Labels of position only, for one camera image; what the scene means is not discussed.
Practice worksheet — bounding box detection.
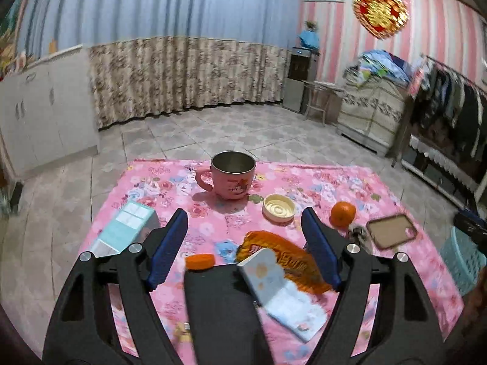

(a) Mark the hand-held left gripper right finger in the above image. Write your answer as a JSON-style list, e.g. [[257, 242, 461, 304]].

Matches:
[[301, 207, 447, 365]]

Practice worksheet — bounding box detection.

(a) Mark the grey water dispenser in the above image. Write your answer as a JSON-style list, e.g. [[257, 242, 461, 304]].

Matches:
[[282, 47, 321, 114]]

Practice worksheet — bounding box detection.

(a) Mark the teal plastic basket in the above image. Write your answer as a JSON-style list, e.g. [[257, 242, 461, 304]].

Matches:
[[440, 226, 487, 297]]

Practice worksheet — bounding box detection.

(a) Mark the white cabinet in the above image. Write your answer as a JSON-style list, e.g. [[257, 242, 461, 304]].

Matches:
[[0, 44, 100, 179]]

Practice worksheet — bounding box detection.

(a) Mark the orange snack wrapper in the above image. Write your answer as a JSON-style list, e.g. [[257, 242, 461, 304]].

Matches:
[[236, 230, 332, 295]]

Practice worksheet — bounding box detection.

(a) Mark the red gold heart decoration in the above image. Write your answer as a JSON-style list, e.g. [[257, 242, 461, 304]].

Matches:
[[352, 0, 411, 40]]

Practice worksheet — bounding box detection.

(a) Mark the pink floral tablecloth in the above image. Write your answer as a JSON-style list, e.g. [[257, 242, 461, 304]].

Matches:
[[78, 158, 465, 365]]

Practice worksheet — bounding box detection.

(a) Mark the cream round lid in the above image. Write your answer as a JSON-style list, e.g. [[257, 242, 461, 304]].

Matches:
[[262, 194, 296, 223]]

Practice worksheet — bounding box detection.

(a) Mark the pink hanging bag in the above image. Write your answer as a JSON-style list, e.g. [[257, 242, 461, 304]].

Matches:
[[409, 64, 425, 96]]

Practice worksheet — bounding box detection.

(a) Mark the small folding table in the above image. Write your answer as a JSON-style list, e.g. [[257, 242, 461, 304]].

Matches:
[[302, 80, 345, 125]]

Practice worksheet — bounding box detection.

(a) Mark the small grey wrapper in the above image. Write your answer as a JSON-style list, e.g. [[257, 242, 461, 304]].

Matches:
[[348, 225, 371, 244]]

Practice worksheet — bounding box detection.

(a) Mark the small orange cap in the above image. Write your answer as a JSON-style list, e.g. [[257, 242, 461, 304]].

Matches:
[[185, 253, 215, 271]]

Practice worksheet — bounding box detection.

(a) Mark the brown phone case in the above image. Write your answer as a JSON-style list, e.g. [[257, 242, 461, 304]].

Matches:
[[366, 214, 418, 251]]

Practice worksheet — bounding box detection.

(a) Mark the white tissue packet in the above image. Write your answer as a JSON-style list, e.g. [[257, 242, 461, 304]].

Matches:
[[238, 248, 328, 343]]

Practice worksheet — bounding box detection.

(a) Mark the blue and floral curtain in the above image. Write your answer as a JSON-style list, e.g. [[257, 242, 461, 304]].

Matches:
[[15, 0, 303, 130]]

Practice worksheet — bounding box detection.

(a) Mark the blue bottle cover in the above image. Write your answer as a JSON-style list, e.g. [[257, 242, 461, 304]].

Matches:
[[299, 28, 321, 51]]

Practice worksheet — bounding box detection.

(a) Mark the clothes rack with garments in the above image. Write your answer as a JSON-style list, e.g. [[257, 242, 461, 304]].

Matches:
[[388, 55, 487, 206]]

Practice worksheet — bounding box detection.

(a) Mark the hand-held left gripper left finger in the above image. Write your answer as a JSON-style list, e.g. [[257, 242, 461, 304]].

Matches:
[[42, 208, 190, 365]]

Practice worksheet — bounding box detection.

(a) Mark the cloth-covered cabinet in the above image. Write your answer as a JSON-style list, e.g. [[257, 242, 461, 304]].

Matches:
[[337, 80, 409, 156]]

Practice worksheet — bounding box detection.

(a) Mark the pile of folded clothes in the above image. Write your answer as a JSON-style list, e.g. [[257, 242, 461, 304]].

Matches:
[[344, 49, 423, 88]]

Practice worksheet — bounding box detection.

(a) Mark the pink cartoon mug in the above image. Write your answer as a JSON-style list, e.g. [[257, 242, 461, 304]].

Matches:
[[195, 151, 257, 200]]

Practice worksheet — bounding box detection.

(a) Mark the orange fruit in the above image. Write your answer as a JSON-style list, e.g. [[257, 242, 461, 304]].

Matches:
[[329, 201, 357, 229]]

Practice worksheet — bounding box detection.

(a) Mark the low shelf with lace cloth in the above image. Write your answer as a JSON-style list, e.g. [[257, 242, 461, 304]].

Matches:
[[401, 133, 480, 198]]

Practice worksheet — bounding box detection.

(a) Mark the colourful cartoon wall poster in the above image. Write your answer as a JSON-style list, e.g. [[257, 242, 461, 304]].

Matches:
[[0, 0, 27, 73]]

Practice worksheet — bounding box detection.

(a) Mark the teal cardboard box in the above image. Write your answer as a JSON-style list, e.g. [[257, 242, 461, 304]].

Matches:
[[90, 200, 160, 257]]

